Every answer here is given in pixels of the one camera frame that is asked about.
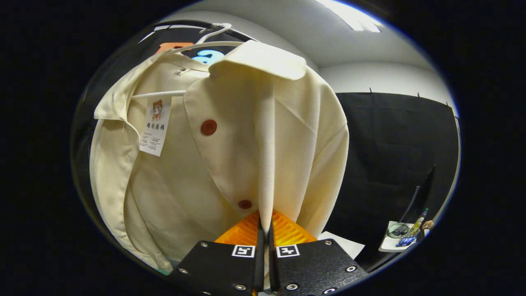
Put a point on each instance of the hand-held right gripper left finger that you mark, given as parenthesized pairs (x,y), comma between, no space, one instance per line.
(222,267)

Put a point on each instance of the cream button shirt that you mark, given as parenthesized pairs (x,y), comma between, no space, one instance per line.
(246,144)

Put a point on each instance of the ceiling light panel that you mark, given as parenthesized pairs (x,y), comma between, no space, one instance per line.
(353,16)

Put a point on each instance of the white plastic hanger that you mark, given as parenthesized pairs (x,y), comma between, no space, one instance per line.
(213,32)

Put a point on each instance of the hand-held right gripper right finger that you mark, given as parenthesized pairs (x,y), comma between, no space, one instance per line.
(316,267)

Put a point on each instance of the white box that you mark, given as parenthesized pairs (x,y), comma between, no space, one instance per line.
(345,244)

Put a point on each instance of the black clothes rack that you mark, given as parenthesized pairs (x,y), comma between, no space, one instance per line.
(185,24)

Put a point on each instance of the white round side table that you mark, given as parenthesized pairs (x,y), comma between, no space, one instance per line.
(390,246)

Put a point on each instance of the blue packet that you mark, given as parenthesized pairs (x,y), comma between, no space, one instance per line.
(406,241)

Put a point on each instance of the black computer monitor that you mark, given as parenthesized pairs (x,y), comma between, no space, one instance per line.
(421,193)

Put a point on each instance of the yellow drink bottle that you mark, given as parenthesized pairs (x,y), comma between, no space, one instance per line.
(420,222)

